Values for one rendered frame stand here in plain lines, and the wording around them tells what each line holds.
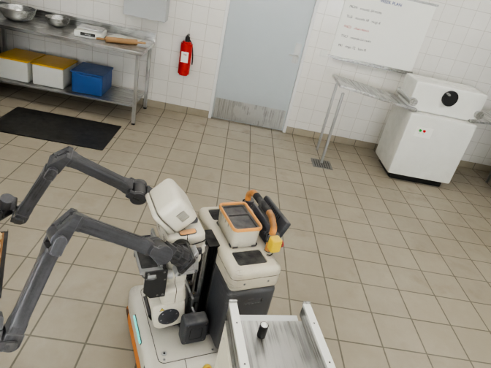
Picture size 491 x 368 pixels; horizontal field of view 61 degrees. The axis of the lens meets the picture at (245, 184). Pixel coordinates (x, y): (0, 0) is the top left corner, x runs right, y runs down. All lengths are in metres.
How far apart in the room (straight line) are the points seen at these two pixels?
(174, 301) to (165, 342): 0.25
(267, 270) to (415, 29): 4.47
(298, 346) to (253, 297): 0.47
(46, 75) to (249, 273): 4.17
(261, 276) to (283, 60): 4.07
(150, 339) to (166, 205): 0.78
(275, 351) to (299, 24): 4.57
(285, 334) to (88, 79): 4.29
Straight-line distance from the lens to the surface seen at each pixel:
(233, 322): 1.51
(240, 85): 5.69
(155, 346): 2.21
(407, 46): 5.87
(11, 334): 1.63
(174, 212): 1.73
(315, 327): 1.59
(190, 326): 2.09
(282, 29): 5.56
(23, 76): 5.65
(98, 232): 1.54
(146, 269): 1.89
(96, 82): 5.32
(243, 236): 1.94
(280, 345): 1.58
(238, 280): 1.87
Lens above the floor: 1.99
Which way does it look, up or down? 28 degrees down
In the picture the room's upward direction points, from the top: 13 degrees clockwise
